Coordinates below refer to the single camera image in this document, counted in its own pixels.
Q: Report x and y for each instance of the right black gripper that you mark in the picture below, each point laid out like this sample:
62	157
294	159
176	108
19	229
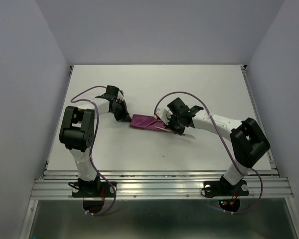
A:
179	131

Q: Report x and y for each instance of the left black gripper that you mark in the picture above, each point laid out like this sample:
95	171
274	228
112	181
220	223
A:
125	116

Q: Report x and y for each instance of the purple cloth napkin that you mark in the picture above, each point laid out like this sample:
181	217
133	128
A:
144	123

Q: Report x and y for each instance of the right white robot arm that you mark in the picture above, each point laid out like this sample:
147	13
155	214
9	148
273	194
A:
243	140

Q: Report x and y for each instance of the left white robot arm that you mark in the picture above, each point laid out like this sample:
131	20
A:
78	132

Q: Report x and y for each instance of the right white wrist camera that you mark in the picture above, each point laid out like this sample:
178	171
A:
163	114

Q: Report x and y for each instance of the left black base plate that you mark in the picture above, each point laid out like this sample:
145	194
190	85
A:
105	191

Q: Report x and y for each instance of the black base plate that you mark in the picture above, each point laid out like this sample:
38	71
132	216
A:
224	189
105	191

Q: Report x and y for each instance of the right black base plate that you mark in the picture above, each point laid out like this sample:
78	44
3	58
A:
224	189

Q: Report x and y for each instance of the aluminium rail frame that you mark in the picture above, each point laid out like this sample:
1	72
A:
162	205

